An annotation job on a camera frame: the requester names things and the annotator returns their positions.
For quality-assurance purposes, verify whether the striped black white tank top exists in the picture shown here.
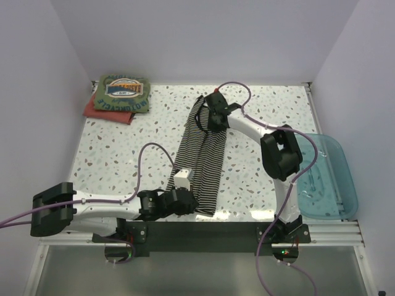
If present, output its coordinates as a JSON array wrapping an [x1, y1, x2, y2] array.
[[166, 96, 227, 216]]

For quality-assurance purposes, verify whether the olive green tank top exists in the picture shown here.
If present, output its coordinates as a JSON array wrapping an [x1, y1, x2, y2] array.
[[93, 74, 151, 113]]

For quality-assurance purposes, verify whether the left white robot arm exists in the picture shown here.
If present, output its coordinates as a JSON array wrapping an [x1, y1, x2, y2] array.
[[30, 182, 198, 242]]

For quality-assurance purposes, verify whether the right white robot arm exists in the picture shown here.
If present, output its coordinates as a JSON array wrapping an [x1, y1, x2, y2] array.
[[204, 91, 302, 242]]

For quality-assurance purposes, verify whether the salmon red folded tank top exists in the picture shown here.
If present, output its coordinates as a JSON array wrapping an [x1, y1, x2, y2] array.
[[83, 93, 135, 125]]

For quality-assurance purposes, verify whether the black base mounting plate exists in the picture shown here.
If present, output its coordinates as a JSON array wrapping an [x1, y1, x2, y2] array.
[[91, 220, 311, 263]]

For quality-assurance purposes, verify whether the blue translucent plastic bin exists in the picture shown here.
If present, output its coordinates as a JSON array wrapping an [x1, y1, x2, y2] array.
[[297, 134, 359, 220]]

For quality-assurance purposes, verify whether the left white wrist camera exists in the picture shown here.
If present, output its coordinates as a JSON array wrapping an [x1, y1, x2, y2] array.
[[173, 168, 194, 191]]

